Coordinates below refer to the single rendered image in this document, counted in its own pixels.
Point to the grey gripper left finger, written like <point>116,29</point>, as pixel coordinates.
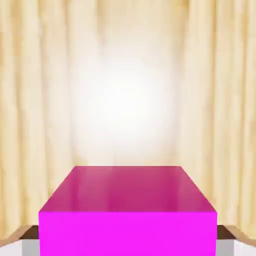
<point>30,245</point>

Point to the small magenta cube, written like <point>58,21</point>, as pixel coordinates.
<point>128,220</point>

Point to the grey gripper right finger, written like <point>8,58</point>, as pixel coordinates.
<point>225,245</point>

